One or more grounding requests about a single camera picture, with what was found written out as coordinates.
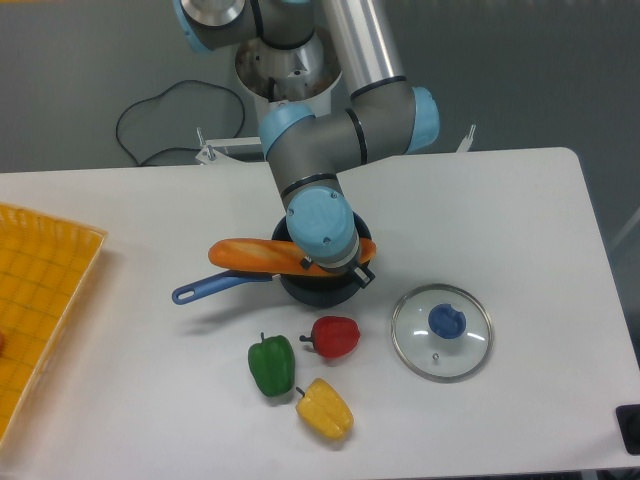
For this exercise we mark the glass lid with blue knob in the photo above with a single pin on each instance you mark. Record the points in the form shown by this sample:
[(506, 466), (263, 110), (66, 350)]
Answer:
[(442, 333)]

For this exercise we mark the yellow bell pepper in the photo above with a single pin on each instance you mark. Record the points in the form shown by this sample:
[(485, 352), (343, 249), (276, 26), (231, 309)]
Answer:
[(322, 409)]

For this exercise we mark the green bell pepper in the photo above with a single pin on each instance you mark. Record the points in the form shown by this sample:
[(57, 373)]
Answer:
[(271, 363)]

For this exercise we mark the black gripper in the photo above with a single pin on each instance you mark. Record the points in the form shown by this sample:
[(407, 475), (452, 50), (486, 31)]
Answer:
[(355, 264)]

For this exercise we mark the black device at table edge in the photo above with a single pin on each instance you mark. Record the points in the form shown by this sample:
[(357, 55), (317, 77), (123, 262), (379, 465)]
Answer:
[(628, 417)]

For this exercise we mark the yellow woven basket tray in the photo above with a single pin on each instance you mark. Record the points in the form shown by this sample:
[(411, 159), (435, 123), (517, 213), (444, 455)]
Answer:
[(45, 260)]

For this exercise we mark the long orange baguette bread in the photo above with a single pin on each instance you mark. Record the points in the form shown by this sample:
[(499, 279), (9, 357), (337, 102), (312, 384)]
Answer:
[(251, 255)]

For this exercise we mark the dark blue saucepan with handle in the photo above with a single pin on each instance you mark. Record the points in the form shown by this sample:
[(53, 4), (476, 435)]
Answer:
[(312, 291)]

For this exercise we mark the red bell pepper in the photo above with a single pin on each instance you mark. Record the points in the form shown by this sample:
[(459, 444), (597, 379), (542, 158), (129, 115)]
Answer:
[(333, 336)]

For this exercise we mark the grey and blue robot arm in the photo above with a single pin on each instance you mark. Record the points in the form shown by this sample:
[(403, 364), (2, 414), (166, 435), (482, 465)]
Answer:
[(305, 152)]

